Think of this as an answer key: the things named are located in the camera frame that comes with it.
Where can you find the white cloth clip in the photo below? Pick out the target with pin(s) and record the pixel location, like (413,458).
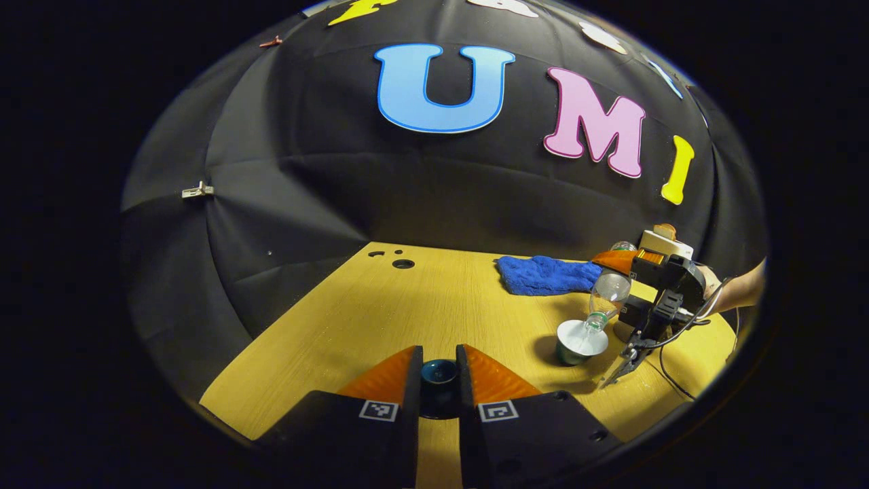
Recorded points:
(197,190)

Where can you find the clear plastic water bottle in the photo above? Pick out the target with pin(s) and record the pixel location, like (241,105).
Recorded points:
(611,288)

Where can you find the copper cloth clip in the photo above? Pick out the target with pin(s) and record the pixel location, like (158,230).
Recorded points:
(271,42)

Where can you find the white toaster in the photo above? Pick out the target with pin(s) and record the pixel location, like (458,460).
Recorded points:
(669,246)

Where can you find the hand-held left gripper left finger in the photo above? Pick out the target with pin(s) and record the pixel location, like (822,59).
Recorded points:
(411,441)

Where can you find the teal teacup white inside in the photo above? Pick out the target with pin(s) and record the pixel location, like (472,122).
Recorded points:
(574,339)

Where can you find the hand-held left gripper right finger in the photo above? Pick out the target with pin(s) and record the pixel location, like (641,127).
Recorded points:
(468,441)

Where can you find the blue towel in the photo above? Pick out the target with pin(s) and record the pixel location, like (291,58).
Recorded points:
(546,275)

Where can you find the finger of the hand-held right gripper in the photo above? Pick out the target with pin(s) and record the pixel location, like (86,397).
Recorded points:
(614,261)

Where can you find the black backdrop cloth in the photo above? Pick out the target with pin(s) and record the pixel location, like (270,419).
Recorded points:
(339,170)

